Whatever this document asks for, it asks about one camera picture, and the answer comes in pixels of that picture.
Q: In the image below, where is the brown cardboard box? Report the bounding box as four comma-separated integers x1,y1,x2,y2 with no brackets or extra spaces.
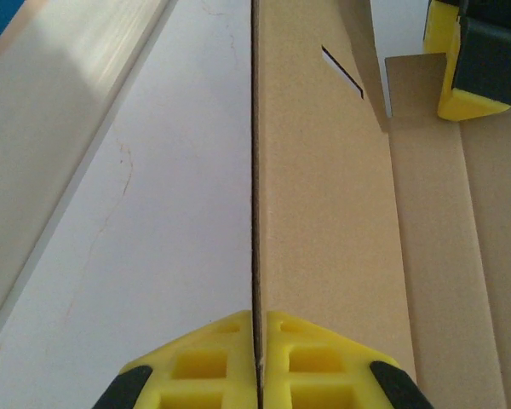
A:
250,0,511,409

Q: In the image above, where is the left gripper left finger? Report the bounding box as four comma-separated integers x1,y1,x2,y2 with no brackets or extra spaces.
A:
94,309,256,409

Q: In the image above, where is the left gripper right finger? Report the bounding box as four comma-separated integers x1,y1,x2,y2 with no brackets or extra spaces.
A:
260,309,431,409

